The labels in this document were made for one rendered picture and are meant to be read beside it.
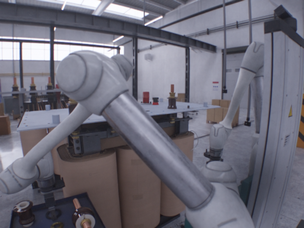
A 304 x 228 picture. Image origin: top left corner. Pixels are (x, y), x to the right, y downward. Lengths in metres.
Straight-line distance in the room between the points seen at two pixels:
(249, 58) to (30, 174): 1.21
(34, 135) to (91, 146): 1.66
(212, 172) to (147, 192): 0.97
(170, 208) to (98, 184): 0.93
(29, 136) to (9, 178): 2.01
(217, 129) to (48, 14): 9.19
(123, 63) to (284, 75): 0.56
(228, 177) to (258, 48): 0.73
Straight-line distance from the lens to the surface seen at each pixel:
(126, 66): 0.61
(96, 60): 0.44
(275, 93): 0.66
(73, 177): 1.25
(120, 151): 1.39
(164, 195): 1.87
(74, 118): 0.72
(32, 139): 2.79
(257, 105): 1.25
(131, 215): 1.68
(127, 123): 0.44
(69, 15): 9.77
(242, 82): 1.10
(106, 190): 1.35
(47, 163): 0.91
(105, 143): 1.35
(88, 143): 1.20
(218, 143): 1.15
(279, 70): 0.66
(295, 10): 6.12
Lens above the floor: 1.54
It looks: 9 degrees down
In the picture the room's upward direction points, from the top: straight up
